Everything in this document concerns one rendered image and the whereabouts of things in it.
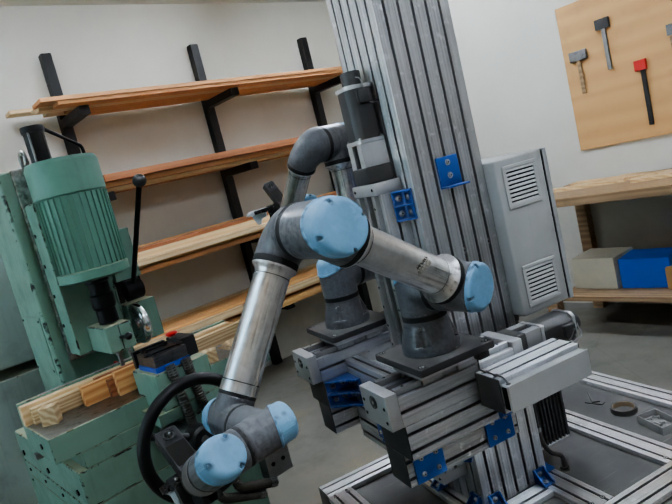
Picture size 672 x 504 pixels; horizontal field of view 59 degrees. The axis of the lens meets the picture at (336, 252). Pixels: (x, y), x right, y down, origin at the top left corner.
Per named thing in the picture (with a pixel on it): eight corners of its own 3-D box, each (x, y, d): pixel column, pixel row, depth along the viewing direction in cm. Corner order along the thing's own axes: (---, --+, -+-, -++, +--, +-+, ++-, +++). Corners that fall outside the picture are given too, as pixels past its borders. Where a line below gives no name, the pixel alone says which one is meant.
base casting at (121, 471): (88, 511, 133) (76, 474, 132) (21, 459, 176) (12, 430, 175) (249, 421, 162) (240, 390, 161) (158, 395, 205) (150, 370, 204)
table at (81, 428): (68, 476, 122) (59, 449, 121) (28, 448, 145) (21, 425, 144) (292, 362, 161) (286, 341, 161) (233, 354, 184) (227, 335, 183)
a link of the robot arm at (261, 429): (261, 392, 113) (212, 420, 107) (295, 401, 105) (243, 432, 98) (273, 429, 115) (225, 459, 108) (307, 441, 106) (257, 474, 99)
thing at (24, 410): (26, 427, 142) (19, 408, 141) (24, 426, 143) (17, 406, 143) (233, 336, 181) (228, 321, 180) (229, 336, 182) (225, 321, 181)
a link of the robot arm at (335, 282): (316, 299, 197) (306, 259, 195) (346, 286, 205) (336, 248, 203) (338, 299, 187) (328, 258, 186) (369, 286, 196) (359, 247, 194)
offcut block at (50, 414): (47, 422, 141) (42, 405, 141) (63, 418, 142) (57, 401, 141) (42, 427, 138) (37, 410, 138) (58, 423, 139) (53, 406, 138)
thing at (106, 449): (87, 469, 134) (81, 453, 133) (58, 451, 149) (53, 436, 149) (233, 394, 160) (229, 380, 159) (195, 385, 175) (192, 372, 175)
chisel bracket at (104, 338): (113, 360, 150) (104, 328, 149) (94, 356, 161) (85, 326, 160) (140, 349, 155) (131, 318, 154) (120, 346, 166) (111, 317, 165)
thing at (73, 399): (36, 425, 141) (31, 409, 141) (34, 423, 143) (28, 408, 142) (251, 330, 183) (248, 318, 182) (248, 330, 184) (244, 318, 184)
